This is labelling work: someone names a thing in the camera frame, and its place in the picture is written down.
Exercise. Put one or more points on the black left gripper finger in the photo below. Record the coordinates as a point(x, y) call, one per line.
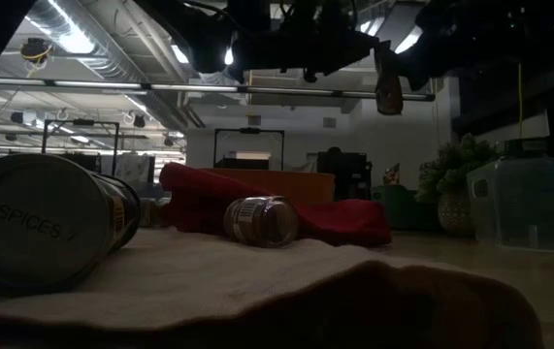
point(349, 51)

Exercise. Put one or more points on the orange spice packet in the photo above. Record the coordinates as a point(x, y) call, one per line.
point(392, 174)
point(388, 82)

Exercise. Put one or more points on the large spices tin can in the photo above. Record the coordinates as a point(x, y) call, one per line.
point(39, 223)

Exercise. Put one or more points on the black cabinet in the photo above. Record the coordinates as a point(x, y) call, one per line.
point(344, 172)

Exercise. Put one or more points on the artificial green potted plant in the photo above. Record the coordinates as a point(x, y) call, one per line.
point(456, 165)

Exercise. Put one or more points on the teal plastic bin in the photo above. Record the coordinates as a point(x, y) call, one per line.
point(400, 208)

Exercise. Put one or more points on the clear plastic bin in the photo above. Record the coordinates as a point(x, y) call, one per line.
point(529, 203)

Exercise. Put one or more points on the small glass spice jar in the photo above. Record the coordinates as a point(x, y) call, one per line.
point(262, 222)

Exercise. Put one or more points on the red cloth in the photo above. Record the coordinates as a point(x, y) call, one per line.
point(199, 199)

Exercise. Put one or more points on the black yellow ceiling device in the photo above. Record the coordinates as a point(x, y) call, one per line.
point(35, 50)

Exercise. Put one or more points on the beige cloth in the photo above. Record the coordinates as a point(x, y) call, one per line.
point(208, 281)

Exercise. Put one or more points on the black station frame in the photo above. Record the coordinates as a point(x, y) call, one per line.
point(250, 130)
point(80, 122)

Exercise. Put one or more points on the silver ventilation duct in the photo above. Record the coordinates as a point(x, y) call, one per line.
point(107, 53)

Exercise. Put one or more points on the silver overhead rail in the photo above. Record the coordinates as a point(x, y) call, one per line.
point(97, 84)

